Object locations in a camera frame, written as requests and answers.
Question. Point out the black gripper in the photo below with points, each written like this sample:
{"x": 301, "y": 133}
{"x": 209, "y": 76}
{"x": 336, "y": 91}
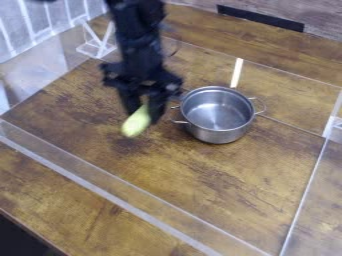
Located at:
{"x": 158, "y": 83}

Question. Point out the small steel pot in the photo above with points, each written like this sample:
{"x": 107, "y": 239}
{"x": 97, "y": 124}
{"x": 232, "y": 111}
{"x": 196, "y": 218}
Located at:
{"x": 218, "y": 113}

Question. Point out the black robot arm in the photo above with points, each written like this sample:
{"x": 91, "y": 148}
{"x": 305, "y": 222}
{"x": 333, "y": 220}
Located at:
{"x": 139, "y": 74}

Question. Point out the clear acrylic triangular stand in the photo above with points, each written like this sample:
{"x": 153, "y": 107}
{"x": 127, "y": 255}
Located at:
{"x": 97, "y": 47}

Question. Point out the clear acrylic front barrier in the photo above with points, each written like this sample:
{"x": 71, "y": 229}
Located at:
{"x": 183, "y": 225}

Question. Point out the black bar on table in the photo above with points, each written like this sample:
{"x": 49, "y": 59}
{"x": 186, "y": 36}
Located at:
{"x": 261, "y": 18}

